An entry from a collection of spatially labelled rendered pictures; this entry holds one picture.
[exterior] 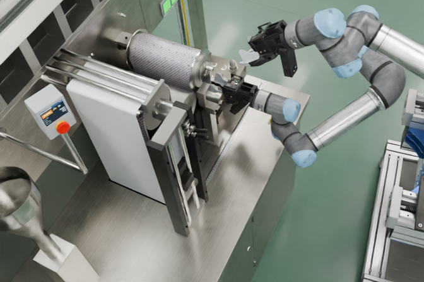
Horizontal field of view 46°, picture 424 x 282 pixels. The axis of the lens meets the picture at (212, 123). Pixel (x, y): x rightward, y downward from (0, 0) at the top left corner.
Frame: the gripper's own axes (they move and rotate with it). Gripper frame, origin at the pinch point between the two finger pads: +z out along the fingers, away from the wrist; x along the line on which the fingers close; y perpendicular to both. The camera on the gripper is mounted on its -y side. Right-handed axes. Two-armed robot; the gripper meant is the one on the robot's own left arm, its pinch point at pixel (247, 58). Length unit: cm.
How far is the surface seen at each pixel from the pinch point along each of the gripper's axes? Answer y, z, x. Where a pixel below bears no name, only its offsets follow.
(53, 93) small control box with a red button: 38, -7, 53
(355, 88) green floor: -116, 76, -119
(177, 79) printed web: 4.7, 26.2, 6.3
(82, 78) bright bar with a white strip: 29.8, 22.6, 31.7
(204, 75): -0.4, 21.0, 0.6
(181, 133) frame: 3.4, 3.7, 32.5
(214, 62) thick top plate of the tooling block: -9.7, 41.8, -22.4
